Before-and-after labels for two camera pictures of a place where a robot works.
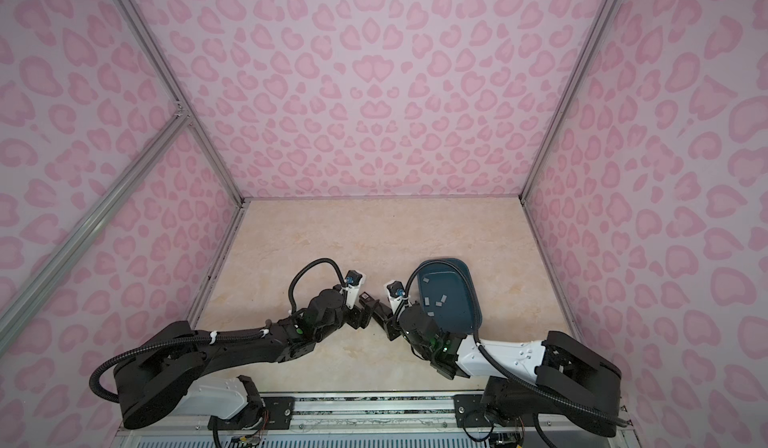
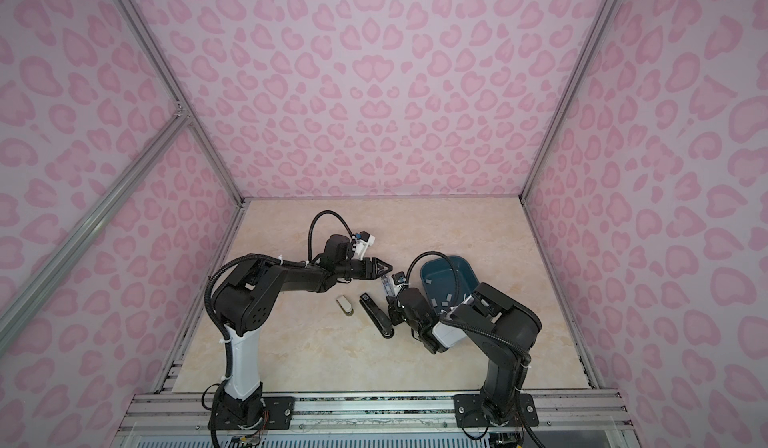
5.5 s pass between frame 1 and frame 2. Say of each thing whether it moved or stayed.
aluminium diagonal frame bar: stayed
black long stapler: stayed
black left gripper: moved
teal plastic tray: stayed
